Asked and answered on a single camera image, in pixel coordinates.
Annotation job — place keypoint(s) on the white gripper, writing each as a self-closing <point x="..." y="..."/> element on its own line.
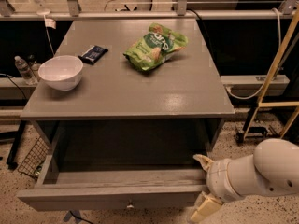
<point x="217" y="180"/>

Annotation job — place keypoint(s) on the grey top drawer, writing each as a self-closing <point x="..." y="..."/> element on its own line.
<point x="140" y="181"/>

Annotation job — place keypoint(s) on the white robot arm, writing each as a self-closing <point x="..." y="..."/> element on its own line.
<point x="271" y="170"/>

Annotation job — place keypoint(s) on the grey drawer cabinet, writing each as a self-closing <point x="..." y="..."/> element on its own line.
<point x="120" y="119"/>

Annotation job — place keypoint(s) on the green chip bag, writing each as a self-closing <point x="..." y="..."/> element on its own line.
<point x="155" y="48"/>

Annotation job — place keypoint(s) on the dark blue snack bar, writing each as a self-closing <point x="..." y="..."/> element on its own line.
<point x="93" y="54"/>

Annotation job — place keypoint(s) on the white bowl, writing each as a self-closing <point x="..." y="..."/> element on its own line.
<point x="63" y="73"/>

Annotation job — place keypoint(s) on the black stand leg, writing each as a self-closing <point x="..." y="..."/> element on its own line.
<point x="16" y="136"/>

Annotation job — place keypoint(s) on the clear plastic water bottle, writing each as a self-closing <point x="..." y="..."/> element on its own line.
<point x="25" y="71"/>

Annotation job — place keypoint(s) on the black wire basket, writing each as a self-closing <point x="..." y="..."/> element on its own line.
<point x="34" y="160"/>

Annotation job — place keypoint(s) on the metal railing frame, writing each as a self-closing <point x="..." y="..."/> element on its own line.
<point x="75" y="10"/>

